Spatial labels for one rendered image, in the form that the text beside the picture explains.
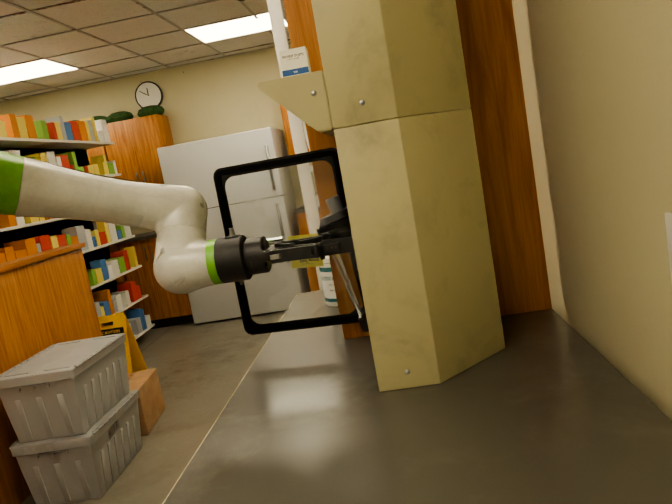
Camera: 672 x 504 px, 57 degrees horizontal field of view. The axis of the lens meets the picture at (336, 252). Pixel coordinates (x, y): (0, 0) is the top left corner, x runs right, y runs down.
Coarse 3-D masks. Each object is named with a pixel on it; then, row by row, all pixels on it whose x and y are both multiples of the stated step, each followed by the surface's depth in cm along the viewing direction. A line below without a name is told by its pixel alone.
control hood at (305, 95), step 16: (272, 80) 105; (288, 80) 104; (304, 80) 104; (320, 80) 104; (272, 96) 105; (288, 96) 105; (304, 96) 105; (320, 96) 104; (304, 112) 105; (320, 112) 105; (320, 128) 105
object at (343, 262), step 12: (348, 216) 117; (336, 228) 118; (348, 228) 118; (348, 252) 119; (336, 264) 122; (348, 264) 120; (348, 276) 120; (348, 288) 122; (360, 288) 120; (360, 300) 121; (360, 312) 122
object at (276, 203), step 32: (256, 192) 142; (288, 192) 140; (320, 192) 139; (256, 224) 143; (288, 224) 142; (256, 288) 146; (288, 288) 144; (320, 288) 143; (256, 320) 147; (288, 320) 146
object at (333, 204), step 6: (330, 198) 121; (336, 198) 121; (330, 204) 121; (336, 204) 121; (342, 204) 122; (330, 210) 122; (336, 210) 121; (342, 210) 119; (330, 216) 119; (336, 216) 119; (342, 216) 118; (324, 222) 120; (330, 222) 119
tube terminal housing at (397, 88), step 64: (320, 0) 102; (384, 0) 102; (448, 0) 112; (384, 64) 103; (448, 64) 112; (384, 128) 104; (448, 128) 112; (384, 192) 106; (448, 192) 112; (384, 256) 108; (448, 256) 112; (384, 320) 110; (448, 320) 112; (384, 384) 111
